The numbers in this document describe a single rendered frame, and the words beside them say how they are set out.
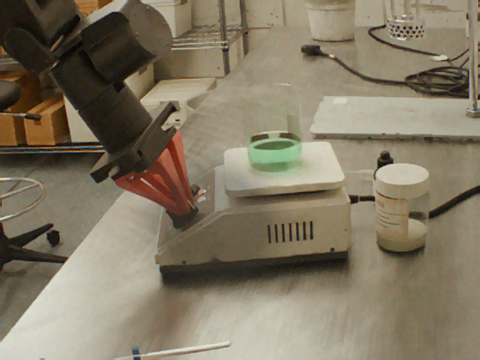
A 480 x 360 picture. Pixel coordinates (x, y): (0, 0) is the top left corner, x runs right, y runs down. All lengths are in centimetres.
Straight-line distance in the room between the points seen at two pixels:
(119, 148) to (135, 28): 13
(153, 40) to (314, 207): 23
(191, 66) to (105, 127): 270
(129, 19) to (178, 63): 276
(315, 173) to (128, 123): 19
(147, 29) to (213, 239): 22
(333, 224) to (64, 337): 29
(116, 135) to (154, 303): 17
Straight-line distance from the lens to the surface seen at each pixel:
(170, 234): 76
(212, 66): 337
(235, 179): 74
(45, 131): 330
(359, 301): 69
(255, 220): 73
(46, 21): 68
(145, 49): 65
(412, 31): 113
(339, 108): 122
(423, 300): 69
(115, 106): 70
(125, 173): 73
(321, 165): 76
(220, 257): 75
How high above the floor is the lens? 112
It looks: 22 degrees down
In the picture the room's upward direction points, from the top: 5 degrees counter-clockwise
